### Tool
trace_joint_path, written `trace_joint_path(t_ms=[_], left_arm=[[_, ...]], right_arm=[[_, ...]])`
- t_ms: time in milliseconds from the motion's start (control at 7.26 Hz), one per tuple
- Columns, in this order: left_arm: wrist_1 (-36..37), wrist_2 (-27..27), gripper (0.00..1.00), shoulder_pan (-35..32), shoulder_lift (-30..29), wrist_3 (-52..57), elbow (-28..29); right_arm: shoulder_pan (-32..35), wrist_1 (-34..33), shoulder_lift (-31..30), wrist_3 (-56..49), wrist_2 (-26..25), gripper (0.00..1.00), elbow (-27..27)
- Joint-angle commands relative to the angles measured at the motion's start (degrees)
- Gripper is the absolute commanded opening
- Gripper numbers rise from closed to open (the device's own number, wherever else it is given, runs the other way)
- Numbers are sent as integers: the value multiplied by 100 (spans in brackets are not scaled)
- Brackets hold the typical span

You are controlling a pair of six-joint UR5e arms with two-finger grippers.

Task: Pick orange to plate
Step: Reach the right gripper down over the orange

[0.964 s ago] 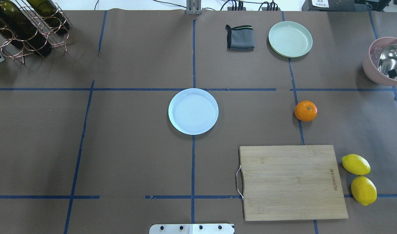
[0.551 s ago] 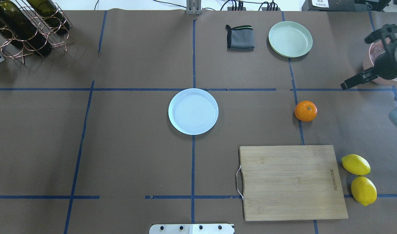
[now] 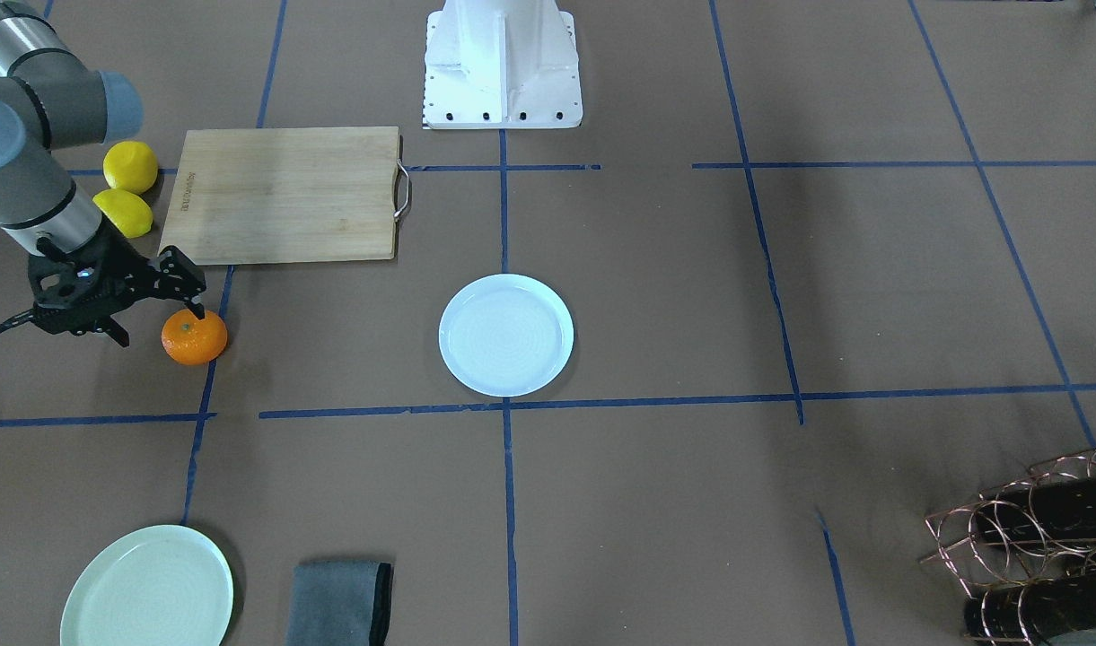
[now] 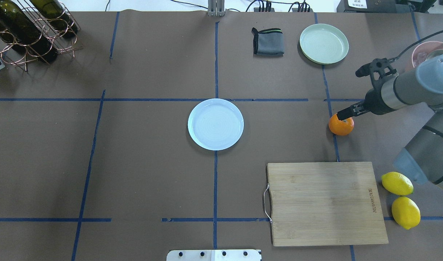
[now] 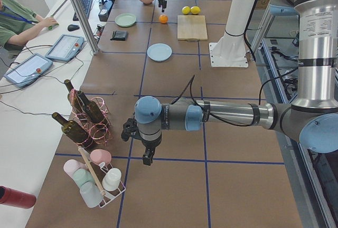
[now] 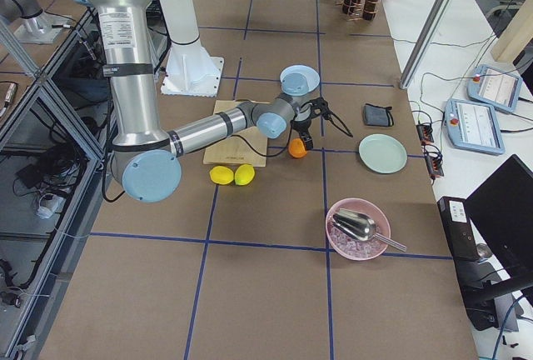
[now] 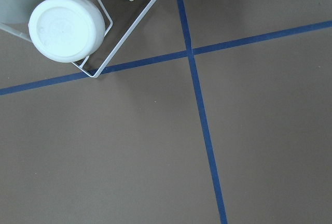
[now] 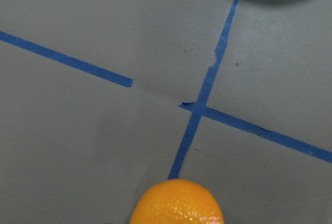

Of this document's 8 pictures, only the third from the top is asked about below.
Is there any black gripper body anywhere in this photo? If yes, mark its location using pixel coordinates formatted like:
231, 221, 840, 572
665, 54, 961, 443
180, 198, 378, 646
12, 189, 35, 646
27, 222, 157, 336

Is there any orange fruit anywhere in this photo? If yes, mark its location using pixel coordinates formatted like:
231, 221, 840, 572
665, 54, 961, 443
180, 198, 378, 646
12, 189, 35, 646
161, 310, 229, 365

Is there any light blue plate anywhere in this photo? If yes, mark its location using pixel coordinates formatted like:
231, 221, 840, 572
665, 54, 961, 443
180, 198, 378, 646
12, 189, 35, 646
438, 273, 575, 397

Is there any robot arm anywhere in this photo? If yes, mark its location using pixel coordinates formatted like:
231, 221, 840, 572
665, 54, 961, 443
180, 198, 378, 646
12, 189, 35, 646
0, 1, 206, 345

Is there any light green plate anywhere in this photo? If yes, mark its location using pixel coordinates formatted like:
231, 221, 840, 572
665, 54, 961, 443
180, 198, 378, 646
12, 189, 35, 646
59, 525, 235, 645

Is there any yellow lemon near board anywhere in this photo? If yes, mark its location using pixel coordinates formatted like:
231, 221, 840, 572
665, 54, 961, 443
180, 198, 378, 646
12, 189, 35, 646
92, 188, 155, 239

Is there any wooden cutting board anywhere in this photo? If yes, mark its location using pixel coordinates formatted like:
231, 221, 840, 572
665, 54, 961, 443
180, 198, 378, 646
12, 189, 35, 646
159, 127, 410, 267

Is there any yellow lemon outer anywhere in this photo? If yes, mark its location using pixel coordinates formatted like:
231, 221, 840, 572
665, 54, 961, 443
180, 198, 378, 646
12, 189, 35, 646
101, 140, 161, 195

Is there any folded grey cloth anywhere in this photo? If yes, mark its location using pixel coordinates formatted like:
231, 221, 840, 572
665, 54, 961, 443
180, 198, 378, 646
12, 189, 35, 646
285, 560, 393, 645

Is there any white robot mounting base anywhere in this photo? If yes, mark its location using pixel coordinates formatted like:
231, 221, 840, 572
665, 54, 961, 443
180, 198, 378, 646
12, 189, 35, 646
422, 1, 583, 131

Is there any dark wine bottle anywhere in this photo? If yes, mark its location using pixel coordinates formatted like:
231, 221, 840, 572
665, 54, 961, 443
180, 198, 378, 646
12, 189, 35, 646
963, 573, 1096, 645
975, 477, 1096, 546

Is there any copper wire bottle rack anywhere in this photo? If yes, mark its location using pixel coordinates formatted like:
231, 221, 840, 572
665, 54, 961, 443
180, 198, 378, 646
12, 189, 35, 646
925, 449, 1096, 645

